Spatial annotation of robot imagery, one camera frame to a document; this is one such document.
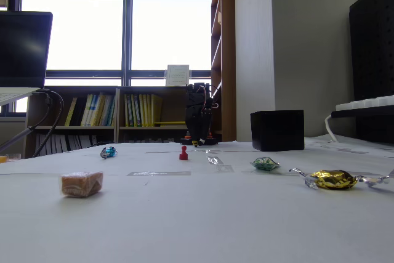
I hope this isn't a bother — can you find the black box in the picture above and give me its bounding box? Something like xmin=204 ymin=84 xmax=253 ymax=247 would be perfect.
xmin=249 ymin=109 xmax=305 ymax=152

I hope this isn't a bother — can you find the crumpled clear wrapper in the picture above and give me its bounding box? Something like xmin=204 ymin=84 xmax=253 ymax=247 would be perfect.
xmin=206 ymin=155 xmax=227 ymax=166

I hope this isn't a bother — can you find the thin yellow book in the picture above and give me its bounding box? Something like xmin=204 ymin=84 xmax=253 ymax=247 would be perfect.
xmin=153 ymin=121 xmax=188 ymax=127
xmin=65 ymin=97 xmax=78 ymax=127

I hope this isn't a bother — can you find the thick yellow book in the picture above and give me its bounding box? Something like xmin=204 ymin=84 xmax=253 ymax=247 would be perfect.
xmin=151 ymin=94 xmax=163 ymax=127

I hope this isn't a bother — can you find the white paper sign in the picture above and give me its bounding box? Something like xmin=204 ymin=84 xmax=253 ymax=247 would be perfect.
xmin=165 ymin=64 xmax=191 ymax=87

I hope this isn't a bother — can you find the clear tape strip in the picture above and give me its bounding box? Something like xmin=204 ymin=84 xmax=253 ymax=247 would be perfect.
xmin=126 ymin=170 xmax=191 ymax=177

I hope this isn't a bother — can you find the low wooden bookshelf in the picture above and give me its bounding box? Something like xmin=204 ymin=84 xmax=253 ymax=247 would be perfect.
xmin=25 ymin=86 xmax=119 ymax=158
xmin=116 ymin=86 xmax=223 ymax=144

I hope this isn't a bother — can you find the tall wooden bookshelf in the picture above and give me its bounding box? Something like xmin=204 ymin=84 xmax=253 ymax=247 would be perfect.
xmin=211 ymin=0 xmax=236 ymax=142

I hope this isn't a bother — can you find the green wrapped candy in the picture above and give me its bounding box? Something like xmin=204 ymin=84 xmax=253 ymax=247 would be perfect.
xmin=249 ymin=156 xmax=281 ymax=172

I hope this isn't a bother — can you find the white paper table cover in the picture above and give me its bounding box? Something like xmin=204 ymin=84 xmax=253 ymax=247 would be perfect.
xmin=0 ymin=135 xmax=394 ymax=263

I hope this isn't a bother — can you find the blue wrapped candy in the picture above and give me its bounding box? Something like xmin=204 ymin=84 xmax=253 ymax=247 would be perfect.
xmin=100 ymin=146 xmax=119 ymax=160

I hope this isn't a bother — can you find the brown caramel candy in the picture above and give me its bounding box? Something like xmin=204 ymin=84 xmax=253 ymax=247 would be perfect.
xmin=59 ymin=171 xmax=104 ymax=198

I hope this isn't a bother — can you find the gold wrapped candy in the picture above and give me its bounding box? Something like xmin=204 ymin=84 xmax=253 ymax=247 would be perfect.
xmin=289 ymin=167 xmax=392 ymax=190

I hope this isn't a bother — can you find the white power strip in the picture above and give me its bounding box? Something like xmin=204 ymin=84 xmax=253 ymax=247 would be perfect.
xmin=335 ymin=95 xmax=394 ymax=111

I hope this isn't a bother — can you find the black power strip tray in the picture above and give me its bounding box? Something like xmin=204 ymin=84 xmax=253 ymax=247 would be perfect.
xmin=331 ymin=108 xmax=394 ymax=144

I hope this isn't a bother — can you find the grey gooseneck rod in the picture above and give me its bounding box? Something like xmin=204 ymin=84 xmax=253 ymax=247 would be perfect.
xmin=0 ymin=126 xmax=35 ymax=153

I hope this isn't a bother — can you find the black laptop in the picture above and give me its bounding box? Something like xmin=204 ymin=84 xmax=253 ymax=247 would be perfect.
xmin=0 ymin=10 xmax=54 ymax=107

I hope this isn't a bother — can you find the black pegboard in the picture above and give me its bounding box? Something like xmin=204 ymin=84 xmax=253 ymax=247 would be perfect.
xmin=348 ymin=0 xmax=394 ymax=101

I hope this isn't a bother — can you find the small orange container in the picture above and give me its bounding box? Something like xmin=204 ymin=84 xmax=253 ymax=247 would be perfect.
xmin=0 ymin=153 xmax=22 ymax=164

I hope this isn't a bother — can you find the dark window frame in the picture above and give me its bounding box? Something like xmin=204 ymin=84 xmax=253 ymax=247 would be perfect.
xmin=9 ymin=0 xmax=216 ymax=87

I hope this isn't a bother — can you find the white power strip cable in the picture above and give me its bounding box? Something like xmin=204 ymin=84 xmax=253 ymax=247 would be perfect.
xmin=324 ymin=113 xmax=339 ymax=142

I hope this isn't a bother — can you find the thick black laptop cable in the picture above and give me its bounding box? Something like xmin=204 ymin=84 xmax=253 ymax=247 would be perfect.
xmin=31 ymin=89 xmax=65 ymax=158

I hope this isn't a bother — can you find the thin black cable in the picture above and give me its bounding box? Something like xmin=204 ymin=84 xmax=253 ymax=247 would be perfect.
xmin=26 ymin=92 xmax=52 ymax=131

